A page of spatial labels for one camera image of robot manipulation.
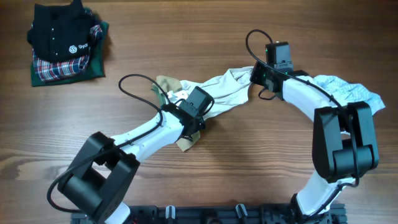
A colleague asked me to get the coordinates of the light blue patterned shirt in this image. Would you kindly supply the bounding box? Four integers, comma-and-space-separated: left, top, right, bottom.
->
313, 75, 386, 114

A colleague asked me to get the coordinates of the red plaid folded shirt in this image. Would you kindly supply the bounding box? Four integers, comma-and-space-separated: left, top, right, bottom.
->
32, 8, 104, 82

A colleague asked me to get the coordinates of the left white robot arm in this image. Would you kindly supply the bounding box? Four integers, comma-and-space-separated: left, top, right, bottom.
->
57, 86, 214, 223

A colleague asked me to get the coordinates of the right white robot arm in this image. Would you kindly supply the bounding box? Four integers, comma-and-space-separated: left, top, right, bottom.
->
251, 42, 379, 223

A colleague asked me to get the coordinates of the black folded polo shirt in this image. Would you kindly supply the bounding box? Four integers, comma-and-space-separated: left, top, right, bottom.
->
27, 0, 96, 62

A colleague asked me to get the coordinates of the green folded shirt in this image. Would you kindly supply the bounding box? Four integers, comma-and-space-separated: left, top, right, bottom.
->
30, 21, 109, 87

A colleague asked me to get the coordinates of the beige and tan shirt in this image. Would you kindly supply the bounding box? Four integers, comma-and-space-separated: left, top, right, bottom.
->
150, 65, 254, 152

